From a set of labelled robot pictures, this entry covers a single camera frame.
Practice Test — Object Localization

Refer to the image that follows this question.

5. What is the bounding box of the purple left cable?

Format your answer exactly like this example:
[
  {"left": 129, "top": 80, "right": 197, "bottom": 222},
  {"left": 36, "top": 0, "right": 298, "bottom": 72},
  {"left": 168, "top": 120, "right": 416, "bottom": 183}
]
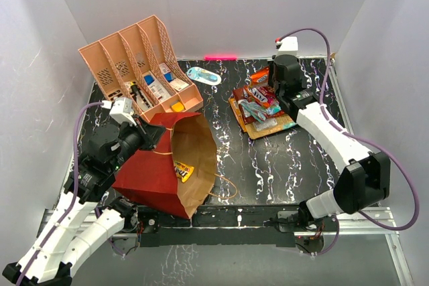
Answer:
[{"left": 15, "top": 101, "right": 111, "bottom": 286}]

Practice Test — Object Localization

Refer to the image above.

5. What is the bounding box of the yellow block in organizer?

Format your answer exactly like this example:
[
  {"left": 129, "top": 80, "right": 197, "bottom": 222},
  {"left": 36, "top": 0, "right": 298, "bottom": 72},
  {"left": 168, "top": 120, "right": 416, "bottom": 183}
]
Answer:
[{"left": 171, "top": 101, "right": 185, "bottom": 113}]

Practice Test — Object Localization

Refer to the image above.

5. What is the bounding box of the pink plastic desk organizer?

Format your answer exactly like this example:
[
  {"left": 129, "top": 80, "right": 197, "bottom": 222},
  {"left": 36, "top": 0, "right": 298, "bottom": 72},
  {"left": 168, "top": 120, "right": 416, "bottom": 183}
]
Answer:
[{"left": 79, "top": 15, "right": 203, "bottom": 121}]

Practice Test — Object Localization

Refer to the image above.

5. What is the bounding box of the teal snack packet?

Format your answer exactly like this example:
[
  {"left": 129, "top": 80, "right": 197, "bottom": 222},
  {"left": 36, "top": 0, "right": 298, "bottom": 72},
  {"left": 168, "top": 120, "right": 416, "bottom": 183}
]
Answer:
[{"left": 239, "top": 100, "right": 284, "bottom": 123}]

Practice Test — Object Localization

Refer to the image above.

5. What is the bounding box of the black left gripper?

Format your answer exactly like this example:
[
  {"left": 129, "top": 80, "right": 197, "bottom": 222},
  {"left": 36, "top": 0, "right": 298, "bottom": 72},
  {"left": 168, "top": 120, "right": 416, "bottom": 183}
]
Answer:
[{"left": 109, "top": 113, "right": 166, "bottom": 170}]

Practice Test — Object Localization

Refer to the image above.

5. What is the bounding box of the orange wafer snack packet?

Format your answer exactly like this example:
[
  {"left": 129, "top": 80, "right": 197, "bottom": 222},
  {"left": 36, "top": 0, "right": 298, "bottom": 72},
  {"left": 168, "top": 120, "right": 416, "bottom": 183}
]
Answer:
[{"left": 229, "top": 97, "right": 243, "bottom": 126}]

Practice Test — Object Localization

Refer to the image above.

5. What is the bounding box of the white card pack in organizer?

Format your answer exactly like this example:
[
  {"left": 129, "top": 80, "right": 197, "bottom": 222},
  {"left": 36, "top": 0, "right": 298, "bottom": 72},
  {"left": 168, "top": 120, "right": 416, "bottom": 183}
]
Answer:
[{"left": 159, "top": 63, "right": 189, "bottom": 92}]

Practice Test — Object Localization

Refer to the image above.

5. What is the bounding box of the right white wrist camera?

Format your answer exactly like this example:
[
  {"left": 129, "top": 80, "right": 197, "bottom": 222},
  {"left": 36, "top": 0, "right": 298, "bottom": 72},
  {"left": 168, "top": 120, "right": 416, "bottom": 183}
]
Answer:
[{"left": 275, "top": 36, "right": 299, "bottom": 56}]

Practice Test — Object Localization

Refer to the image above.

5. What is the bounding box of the yellow candy packet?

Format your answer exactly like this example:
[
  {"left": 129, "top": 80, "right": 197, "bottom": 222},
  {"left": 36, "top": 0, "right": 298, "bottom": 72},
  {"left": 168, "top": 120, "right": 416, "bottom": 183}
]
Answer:
[{"left": 174, "top": 161, "right": 194, "bottom": 183}]

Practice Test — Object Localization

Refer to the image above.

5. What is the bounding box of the pink tape strip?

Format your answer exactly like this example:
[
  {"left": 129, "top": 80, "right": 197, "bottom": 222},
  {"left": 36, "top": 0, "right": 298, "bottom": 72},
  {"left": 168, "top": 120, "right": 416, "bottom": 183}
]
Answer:
[{"left": 204, "top": 54, "right": 237, "bottom": 61}]

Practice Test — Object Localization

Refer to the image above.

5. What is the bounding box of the gold foil snack bag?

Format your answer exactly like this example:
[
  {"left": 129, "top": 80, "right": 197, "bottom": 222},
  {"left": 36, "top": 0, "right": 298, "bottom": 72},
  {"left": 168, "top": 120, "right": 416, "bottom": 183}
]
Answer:
[{"left": 235, "top": 115, "right": 296, "bottom": 139}]

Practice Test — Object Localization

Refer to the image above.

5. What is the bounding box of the red brown paper bag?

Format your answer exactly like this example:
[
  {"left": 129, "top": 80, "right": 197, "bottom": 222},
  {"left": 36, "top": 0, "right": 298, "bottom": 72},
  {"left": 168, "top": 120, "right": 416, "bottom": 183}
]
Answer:
[{"left": 113, "top": 112, "right": 220, "bottom": 219}]

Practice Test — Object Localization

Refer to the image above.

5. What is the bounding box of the orange candy bar pack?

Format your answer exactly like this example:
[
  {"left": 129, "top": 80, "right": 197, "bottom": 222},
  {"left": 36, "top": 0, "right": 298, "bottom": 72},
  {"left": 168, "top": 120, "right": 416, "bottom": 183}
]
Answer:
[{"left": 244, "top": 86, "right": 276, "bottom": 108}]

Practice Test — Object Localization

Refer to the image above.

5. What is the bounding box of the purple cable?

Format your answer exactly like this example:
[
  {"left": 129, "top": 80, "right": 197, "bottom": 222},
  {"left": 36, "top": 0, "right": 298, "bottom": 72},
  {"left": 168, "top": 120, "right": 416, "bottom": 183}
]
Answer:
[
  {"left": 15, "top": 101, "right": 111, "bottom": 286},
  {"left": 281, "top": 27, "right": 420, "bottom": 232}
]

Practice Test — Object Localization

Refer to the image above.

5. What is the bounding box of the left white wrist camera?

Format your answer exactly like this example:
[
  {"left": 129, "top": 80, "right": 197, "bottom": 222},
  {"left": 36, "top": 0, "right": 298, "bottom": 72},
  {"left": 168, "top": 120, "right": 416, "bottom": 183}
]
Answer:
[{"left": 101, "top": 97, "right": 137, "bottom": 126}]

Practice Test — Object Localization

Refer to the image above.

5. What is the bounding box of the blue white box in organizer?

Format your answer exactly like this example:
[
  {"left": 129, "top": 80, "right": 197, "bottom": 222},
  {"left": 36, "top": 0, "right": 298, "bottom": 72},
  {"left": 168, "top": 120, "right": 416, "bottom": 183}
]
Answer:
[{"left": 144, "top": 74, "right": 156, "bottom": 91}]

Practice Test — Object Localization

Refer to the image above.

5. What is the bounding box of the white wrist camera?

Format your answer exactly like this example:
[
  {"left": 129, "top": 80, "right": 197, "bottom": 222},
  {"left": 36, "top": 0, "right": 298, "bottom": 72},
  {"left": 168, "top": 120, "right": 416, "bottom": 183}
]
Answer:
[
  {"left": 275, "top": 36, "right": 299, "bottom": 56},
  {"left": 101, "top": 97, "right": 137, "bottom": 126}
]

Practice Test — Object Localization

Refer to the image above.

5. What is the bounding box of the black aluminium base frame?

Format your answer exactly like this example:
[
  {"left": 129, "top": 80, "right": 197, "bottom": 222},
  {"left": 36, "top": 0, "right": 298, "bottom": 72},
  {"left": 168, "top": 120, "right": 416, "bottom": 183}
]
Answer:
[{"left": 43, "top": 204, "right": 398, "bottom": 260}]

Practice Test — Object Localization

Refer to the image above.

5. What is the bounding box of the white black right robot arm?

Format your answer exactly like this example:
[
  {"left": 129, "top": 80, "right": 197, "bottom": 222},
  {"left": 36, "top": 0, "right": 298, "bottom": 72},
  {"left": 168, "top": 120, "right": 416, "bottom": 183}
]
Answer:
[{"left": 268, "top": 54, "right": 391, "bottom": 230}]

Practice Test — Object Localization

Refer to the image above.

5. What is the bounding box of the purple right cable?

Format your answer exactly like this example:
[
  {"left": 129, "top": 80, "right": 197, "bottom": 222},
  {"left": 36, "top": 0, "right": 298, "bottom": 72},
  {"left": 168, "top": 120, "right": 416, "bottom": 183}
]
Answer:
[{"left": 281, "top": 27, "right": 420, "bottom": 232}]

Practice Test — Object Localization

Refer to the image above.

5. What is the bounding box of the red chips bag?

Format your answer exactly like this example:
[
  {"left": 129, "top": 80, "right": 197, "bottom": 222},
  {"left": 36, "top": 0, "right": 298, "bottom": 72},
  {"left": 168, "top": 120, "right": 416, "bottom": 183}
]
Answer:
[{"left": 233, "top": 86, "right": 279, "bottom": 126}]

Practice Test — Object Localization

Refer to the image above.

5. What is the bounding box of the blue blister pack item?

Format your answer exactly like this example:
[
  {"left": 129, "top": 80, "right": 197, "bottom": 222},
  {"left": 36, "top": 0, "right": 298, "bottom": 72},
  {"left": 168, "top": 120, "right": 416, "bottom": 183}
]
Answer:
[{"left": 186, "top": 66, "right": 222, "bottom": 86}]

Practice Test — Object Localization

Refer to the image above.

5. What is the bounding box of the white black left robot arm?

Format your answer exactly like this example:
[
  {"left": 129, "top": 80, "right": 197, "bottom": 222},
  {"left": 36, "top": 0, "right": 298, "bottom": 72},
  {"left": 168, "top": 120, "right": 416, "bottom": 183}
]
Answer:
[{"left": 3, "top": 121, "right": 166, "bottom": 285}]

